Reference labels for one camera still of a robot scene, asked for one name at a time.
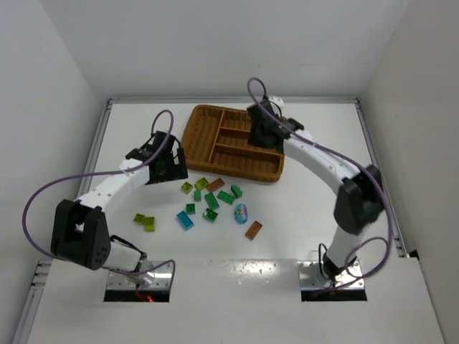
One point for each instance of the lime sloped lego brick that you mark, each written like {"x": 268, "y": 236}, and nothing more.
{"x": 201, "y": 184}

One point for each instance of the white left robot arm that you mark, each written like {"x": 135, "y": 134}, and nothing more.
{"x": 80, "y": 231}

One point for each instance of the lime lego brick left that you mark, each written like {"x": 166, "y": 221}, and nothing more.
{"x": 139, "y": 219}

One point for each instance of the cyan long lego brick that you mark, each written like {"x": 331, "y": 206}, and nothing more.
{"x": 185, "y": 221}

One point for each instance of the cyan patterned round lego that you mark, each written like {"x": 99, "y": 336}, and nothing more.
{"x": 241, "y": 213}

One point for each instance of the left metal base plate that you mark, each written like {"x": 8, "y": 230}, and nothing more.
{"x": 158, "y": 277}

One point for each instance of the lime square lego brick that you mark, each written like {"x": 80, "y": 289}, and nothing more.
{"x": 187, "y": 187}

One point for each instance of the brown lego brick lone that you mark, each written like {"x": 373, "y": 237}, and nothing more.
{"x": 253, "y": 230}

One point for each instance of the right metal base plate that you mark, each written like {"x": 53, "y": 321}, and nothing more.
{"x": 310, "y": 278}

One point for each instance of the dark green lego block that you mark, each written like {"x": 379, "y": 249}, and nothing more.
{"x": 236, "y": 190}

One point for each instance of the green long lego brick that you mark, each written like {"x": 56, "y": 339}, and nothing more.
{"x": 211, "y": 201}

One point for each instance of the green shiny lego brick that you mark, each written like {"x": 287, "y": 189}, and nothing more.
{"x": 210, "y": 215}

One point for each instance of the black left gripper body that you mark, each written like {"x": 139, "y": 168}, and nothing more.
{"x": 171, "y": 169}

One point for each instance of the metal base plate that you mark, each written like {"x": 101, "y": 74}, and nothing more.
{"x": 310, "y": 278}
{"x": 158, "y": 277}

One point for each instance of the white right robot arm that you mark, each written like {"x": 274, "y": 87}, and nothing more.
{"x": 357, "y": 201}

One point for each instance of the green square lego brick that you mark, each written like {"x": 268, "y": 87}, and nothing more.
{"x": 190, "y": 209}

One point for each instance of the green lego plate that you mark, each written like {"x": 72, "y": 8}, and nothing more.
{"x": 226, "y": 197}

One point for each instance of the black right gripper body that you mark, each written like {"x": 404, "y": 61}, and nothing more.
{"x": 263, "y": 134}

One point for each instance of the brown wicker divided basket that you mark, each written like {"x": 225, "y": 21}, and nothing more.
{"x": 215, "y": 140}

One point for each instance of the lime lego brick right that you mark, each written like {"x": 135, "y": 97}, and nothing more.
{"x": 150, "y": 224}

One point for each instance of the brown lego brick near basket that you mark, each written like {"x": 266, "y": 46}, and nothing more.
{"x": 215, "y": 185}

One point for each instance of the small dark green lego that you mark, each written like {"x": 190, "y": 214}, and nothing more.
{"x": 197, "y": 195}

